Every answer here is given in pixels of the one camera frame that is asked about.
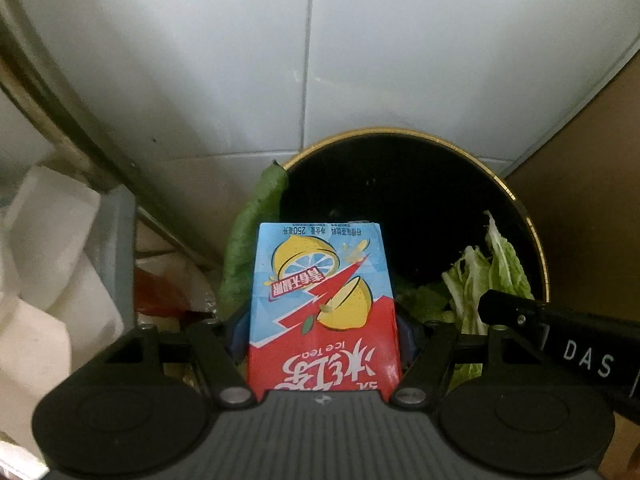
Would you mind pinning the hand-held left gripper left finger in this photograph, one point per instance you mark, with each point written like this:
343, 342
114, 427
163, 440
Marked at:
239, 335

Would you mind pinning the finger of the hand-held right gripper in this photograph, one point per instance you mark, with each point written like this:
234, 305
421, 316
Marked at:
510, 312

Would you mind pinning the long green vegetable leaf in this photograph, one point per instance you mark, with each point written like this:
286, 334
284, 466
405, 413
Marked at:
250, 240

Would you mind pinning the green lettuce leaf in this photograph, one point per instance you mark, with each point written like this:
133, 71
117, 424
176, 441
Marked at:
425, 302

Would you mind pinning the white foam block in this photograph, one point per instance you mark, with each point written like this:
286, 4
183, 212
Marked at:
30, 350
50, 220

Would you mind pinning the pale napa cabbage leaf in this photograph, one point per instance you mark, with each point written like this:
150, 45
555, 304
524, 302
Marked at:
500, 265

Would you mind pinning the metal frame bar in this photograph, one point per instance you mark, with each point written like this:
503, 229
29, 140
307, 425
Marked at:
75, 110

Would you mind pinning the drink carton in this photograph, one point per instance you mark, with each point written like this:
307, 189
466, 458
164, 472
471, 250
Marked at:
320, 310

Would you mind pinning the black trash bin gold rim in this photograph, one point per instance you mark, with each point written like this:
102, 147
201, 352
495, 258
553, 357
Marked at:
390, 195

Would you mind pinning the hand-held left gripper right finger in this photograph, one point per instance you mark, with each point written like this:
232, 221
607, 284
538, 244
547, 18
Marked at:
407, 340

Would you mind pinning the red plastic bag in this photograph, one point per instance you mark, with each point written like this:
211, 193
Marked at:
150, 290

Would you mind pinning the brown cabinet side panel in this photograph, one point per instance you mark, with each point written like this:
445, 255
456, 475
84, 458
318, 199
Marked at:
590, 200

